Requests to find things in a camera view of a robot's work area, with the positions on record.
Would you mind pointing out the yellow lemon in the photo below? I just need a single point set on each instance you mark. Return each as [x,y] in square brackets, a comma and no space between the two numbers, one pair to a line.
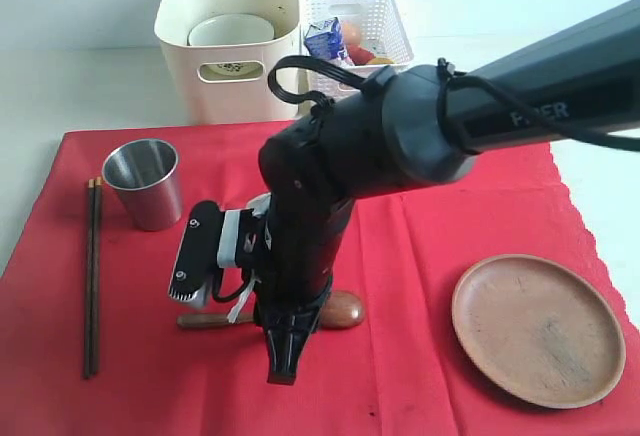
[380,61]

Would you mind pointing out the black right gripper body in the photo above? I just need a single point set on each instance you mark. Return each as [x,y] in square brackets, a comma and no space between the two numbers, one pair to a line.
[299,316]

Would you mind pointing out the dark wooden chopstick left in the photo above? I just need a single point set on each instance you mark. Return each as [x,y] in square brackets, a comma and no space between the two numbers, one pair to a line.
[87,358]

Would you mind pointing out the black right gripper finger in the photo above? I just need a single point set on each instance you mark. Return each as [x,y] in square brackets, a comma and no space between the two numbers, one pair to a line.
[278,346]
[296,341]

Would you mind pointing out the brown wooden spoon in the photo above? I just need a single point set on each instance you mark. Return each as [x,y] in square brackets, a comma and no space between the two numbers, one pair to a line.
[343,310]

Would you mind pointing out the brown wooden plate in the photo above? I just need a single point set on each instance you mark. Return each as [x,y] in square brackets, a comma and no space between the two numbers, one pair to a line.
[539,331]

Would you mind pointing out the cream plastic bin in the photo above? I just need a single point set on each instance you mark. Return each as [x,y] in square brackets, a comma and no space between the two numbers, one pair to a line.
[220,52]

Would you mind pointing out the blue milk carton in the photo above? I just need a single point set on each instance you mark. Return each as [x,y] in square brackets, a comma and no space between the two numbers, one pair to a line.
[324,40]

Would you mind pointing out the red table cloth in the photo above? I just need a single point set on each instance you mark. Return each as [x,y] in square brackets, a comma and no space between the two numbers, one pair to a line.
[401,372]

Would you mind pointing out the steel cup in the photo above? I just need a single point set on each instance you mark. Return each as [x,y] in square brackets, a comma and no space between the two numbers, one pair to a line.
[144,175]

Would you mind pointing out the red toy shrimp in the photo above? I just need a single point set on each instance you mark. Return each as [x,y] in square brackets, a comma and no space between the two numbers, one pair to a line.
[359,55]

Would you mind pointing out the dark wooden chopstick right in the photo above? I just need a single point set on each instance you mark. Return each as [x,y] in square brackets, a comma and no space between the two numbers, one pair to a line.
[95,279]

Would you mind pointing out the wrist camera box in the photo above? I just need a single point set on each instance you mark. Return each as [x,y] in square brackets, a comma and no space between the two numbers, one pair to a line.
[213,241]

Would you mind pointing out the brown egg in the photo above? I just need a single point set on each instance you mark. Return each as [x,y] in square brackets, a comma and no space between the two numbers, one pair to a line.
[351,33]

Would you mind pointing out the white ceramic bowl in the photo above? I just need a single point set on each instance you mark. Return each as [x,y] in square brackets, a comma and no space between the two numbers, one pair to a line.
[231,29]

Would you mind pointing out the dark wooden chopstick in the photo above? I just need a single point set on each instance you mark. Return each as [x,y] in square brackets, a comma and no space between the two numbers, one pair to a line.
[95,279]
[87,358]

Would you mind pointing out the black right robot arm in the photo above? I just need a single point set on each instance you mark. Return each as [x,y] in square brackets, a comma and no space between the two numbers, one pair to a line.
[418,128]

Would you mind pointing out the white perforated basket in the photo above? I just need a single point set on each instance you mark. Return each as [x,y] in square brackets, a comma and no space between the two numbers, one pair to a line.
[382,29]

